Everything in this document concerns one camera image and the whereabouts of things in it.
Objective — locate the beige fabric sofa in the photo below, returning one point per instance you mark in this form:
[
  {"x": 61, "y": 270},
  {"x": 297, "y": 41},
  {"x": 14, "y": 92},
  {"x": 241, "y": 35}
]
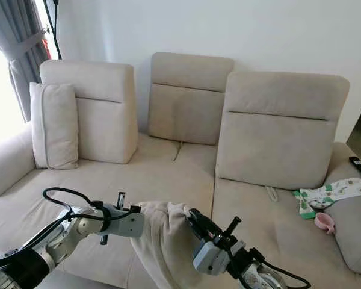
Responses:
[{"x": 156, "y": 176}]

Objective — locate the grey curtain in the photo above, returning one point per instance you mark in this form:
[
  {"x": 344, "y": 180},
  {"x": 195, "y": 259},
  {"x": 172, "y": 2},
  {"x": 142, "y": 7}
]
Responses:
[{"x": 15, "y": 21}]

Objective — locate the black floor lamp pole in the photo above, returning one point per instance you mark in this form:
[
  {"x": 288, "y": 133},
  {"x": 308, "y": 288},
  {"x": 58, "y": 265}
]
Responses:
[{"x": 53, "y": 27}]

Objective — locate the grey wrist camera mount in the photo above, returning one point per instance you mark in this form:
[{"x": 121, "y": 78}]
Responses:
[
  {"x": 127, "y": 224},
  {"x": 210, "y": 257}
]

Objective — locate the beige sofa backrest cushion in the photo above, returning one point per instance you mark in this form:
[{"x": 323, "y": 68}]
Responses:
[
  {"x": 188, "y": 105},
  {"x": 280, "y": 141},
  {"x": 105, "y": 117}
]

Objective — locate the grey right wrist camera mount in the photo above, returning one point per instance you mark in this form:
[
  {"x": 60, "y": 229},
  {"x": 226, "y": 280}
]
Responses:
[{"x": 210, "y": 257}]

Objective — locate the grey cushion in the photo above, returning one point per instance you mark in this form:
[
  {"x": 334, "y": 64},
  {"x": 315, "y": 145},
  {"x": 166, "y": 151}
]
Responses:
[{"x": 355, "y": 235}]

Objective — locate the grey curtain tieback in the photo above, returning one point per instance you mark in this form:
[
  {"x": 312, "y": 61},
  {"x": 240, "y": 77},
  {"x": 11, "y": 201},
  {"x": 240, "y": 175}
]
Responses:
[{"x": 27, "y": 45}]

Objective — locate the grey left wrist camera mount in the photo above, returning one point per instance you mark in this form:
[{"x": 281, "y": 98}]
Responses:
[{"x": 127, "y": 224}]

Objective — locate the pink cup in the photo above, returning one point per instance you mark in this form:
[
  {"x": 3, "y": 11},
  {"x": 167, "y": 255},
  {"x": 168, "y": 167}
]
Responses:
[{"x": 325, "y": 223}]

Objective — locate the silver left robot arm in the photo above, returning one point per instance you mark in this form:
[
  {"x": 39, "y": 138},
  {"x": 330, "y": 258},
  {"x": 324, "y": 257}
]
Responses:
[{"x": 78, "y": 230}]

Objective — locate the white green patterned cloth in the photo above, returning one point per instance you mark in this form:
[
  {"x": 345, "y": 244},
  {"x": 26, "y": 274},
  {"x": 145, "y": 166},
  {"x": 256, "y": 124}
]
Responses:
[{"x": 334, "y": 194}]

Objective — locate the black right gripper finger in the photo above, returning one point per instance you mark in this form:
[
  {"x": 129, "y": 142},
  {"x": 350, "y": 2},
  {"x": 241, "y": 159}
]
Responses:
[{"x": 204, "y": 223}]

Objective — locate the beige throw pillow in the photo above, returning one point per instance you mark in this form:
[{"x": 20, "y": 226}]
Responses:
[
  {"x": 165, "y": 250},
  {"x": 54, "y": 125}
]

